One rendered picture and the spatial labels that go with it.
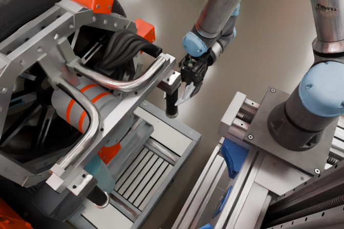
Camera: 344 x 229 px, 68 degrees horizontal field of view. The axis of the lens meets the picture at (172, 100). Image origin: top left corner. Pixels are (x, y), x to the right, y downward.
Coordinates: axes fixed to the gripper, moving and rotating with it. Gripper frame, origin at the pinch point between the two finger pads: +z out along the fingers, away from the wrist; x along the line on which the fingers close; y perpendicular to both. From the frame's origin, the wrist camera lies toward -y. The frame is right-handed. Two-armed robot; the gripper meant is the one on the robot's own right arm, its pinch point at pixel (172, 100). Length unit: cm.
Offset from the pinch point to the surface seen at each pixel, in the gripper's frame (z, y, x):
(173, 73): -1.0, 12.2, -0.3
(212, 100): -58, -83, -7
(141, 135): -5, -68, -25
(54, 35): 15.2, 27.6, -20.5
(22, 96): 26.9, 8.6, -30.9
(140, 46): 2.4, 20.8, -7.9
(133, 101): 13.4, 15.0, -2.0
